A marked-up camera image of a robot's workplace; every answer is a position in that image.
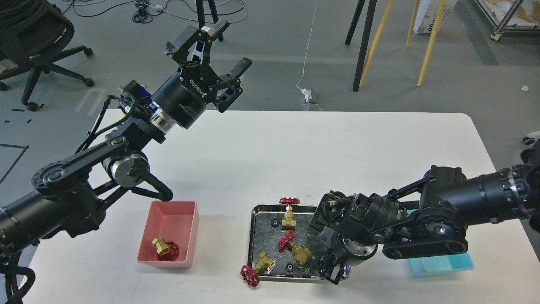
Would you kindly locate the white power adapter with cable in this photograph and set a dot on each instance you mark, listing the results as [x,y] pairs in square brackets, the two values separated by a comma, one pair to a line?
[307,93]

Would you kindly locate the blue plastic box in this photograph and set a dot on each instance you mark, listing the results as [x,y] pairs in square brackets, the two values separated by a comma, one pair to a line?
[441,265]

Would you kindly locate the brass valve tray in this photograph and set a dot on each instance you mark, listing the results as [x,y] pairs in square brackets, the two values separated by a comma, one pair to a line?
[300,254]
[251,274]

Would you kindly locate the white cardboard box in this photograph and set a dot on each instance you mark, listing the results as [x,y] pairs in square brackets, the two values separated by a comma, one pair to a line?
[427,12]

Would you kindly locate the pink plastic box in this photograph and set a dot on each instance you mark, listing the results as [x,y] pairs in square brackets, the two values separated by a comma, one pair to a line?
[175,221]

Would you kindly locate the aluminium frame cart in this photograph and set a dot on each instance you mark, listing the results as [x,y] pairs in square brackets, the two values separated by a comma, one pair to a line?
[522,16]

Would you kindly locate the brass valve red handle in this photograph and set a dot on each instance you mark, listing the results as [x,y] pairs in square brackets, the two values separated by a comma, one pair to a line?
[166,250]

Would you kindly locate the brass valve tray bottom left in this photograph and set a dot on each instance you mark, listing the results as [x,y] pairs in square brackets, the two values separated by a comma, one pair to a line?
[251,274]

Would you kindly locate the brass valve tray centre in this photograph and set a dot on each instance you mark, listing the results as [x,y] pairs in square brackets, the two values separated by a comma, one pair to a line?
[300,254]

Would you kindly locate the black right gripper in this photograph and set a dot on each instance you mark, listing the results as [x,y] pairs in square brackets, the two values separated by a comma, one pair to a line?
[329,211]

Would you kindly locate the black stool legs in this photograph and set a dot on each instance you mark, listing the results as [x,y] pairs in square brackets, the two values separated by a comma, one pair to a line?
[367,29]

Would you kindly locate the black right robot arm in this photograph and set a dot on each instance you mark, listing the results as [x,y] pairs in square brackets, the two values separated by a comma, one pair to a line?
[427,218]

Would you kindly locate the brass valve at tray top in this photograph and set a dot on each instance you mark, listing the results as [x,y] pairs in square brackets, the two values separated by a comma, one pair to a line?
[289,222]

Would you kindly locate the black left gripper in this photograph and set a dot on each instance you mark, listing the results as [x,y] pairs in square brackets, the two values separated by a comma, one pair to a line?
[185,95]

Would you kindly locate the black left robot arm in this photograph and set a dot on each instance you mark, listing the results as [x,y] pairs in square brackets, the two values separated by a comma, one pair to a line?
[74,194]

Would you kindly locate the shiny metal tray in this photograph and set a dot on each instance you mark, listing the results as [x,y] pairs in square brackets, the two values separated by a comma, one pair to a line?
[264,238]

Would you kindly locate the black office chair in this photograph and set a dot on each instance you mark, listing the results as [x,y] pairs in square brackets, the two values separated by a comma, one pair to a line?
[34,35]

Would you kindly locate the small black gear top left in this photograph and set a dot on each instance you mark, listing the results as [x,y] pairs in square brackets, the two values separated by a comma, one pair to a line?
[275,223]

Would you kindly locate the small black gear bottom middle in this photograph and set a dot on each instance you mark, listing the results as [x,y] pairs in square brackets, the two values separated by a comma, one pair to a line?
[289,268]

